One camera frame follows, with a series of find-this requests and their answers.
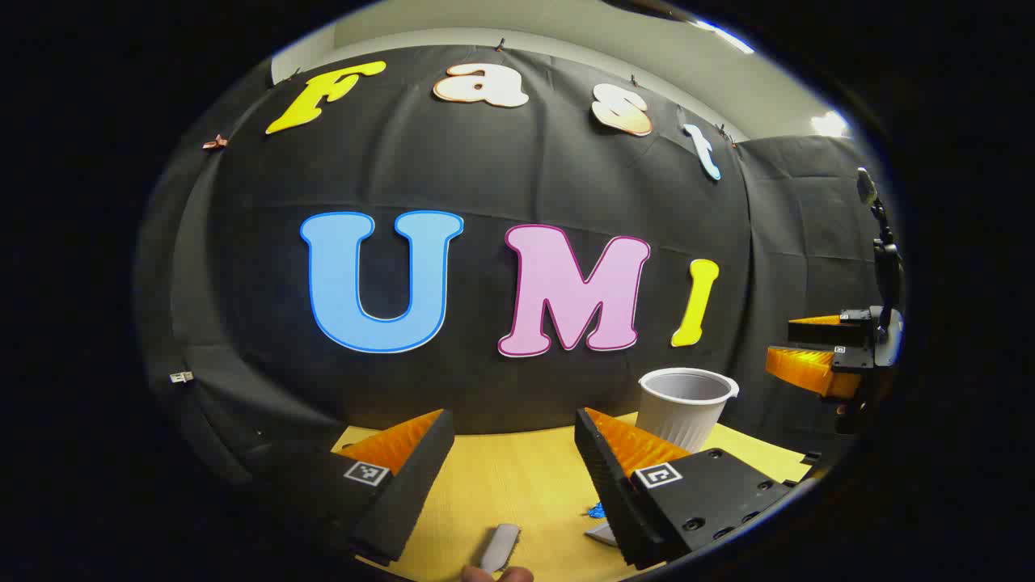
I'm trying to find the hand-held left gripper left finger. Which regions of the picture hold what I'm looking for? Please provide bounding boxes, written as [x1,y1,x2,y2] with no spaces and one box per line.
[243,408,458,567]

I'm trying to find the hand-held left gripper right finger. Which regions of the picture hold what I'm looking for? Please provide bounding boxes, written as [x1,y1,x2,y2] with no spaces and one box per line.
[574,407,801,571]

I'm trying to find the white ribbed garbage bin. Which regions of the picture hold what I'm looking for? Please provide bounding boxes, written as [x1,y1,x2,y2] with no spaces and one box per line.
[636,368,740,453]

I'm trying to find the small grey broom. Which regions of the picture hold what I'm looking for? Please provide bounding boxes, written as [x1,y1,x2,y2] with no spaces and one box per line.
[479,524,522,575]

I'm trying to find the yellow wooden desktop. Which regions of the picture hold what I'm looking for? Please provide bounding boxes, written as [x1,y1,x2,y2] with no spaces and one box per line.
[332,412,813,582]

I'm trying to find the brown rounded object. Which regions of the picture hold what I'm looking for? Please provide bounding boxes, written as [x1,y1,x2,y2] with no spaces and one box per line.
[461,565,534,582]

